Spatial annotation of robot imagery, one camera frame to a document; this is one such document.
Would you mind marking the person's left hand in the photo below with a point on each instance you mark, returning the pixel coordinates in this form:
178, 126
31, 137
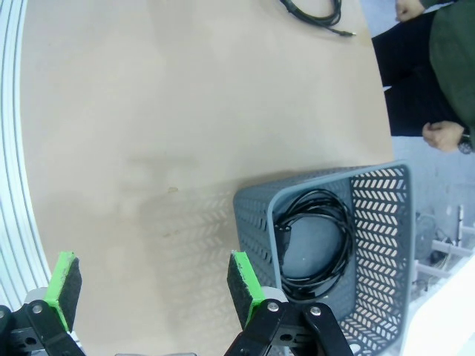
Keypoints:
441, 137

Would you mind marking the white table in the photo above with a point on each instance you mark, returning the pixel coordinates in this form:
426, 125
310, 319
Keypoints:
452, 315

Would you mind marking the person's black trousers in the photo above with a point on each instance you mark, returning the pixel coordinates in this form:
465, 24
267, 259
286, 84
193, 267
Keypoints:
408, 74

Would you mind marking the grey perforated plastic basket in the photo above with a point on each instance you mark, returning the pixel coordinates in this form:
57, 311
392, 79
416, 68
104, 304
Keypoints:
382, 241

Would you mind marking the person in green sweater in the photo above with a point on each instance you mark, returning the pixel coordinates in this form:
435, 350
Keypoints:
456, 55

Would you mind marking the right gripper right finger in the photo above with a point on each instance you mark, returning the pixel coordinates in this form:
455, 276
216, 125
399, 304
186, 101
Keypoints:
245, 289

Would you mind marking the black wristwatch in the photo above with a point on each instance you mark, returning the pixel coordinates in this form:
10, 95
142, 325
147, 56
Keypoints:
465, 144

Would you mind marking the aluminium table frame rail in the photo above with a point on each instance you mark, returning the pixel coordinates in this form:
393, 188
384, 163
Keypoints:
11, 148

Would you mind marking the person's right hand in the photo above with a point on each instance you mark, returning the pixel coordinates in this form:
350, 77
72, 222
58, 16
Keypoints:
408, 9

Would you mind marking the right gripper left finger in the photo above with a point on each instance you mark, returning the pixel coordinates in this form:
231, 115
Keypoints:
61, 289

